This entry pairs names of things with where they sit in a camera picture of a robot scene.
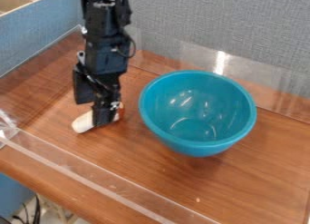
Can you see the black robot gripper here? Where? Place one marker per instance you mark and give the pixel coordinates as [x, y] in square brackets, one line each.
[102, 63]

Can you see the white brown toy mushroom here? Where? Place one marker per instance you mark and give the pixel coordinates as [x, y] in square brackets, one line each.
[83, 123]

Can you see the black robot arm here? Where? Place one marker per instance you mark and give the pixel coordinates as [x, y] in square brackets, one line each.
[106, 18]

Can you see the blue plastic bowl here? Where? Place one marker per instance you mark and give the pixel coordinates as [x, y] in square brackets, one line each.
[198, 111]

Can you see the clear acrylic front barrier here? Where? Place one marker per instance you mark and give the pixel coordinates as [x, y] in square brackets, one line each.
[108, 184]

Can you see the clear acrylic barrier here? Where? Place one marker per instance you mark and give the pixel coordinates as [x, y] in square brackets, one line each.
[193, 56]
[108, 184]

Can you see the blue partition with wooden shelf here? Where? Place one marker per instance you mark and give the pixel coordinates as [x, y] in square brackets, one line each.
[34, 26]

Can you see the clear acrylic back barrier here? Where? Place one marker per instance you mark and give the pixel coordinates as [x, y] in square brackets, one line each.
[193, 56]

